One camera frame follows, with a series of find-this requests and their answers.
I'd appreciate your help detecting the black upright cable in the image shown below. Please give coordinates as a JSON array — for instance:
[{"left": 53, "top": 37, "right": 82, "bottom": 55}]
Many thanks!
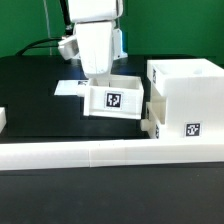
[{"left": 59, "top": 0, "right": 74, "bottom": 37}]

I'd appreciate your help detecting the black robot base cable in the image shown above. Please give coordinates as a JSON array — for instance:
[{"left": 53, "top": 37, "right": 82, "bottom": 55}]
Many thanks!
[{"left": 14, "top": 37, "right": 68, "bottom": 57}]

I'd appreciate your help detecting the white drawer tray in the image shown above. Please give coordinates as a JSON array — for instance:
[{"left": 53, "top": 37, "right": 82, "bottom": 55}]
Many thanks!
[
  {"left": 140, "top": 100, "right": 166, "bottom": 139},
  {"left": 77, "top": 75, "right": 144, "bottom": 120}
]

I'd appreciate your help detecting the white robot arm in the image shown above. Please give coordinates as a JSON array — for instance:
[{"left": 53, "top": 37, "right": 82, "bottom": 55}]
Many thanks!
[{"left": 68, "top": 0, "right": 126, "bottom": 79}]

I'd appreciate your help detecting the fiducial marker sheet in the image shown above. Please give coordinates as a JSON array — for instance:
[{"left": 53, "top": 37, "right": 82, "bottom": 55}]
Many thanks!
[{"left": 54, "top": 80, "right": 88, "bottom": 97}]

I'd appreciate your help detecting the white drawer cabinet box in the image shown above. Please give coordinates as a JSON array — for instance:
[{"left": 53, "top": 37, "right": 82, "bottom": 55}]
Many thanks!
[{"left": 147, "top": 59, "right": 224, "bottom": 140}]

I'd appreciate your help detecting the white left fence rail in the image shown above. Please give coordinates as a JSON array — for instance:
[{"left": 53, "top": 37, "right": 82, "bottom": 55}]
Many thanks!
[{"left": 0, "top": 107, "right": 6, "bottom": 133}]

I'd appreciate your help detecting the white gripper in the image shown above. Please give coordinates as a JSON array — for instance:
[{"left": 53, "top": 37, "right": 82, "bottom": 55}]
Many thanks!
[{"left": 76, "top": 21, "right": 113, "bottom": 79}]

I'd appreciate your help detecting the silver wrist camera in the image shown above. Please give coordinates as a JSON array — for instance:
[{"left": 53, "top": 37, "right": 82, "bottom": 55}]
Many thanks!
[{"left": 58, "top": 35, "right": 79, "bottom": 60}]

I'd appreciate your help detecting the white fence rail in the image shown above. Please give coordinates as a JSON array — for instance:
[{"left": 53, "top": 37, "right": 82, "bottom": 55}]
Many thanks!
[
  {"left": 0, "top": 107, "right": 6, "bottom": 133},
  {"left": 0, "top": 138, "right": 224, "bottom": 171}
]

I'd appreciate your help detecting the white front drawer tray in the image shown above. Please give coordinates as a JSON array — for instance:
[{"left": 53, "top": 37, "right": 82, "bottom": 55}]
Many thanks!
[{"left": 140, "top": 100, "right": 166, "bottom": 139}]

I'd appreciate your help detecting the white front fence rail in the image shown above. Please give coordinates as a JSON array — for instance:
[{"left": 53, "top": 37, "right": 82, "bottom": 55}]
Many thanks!
[{"left": 0, "top": 138, "right": 224, "bottom": 171}]

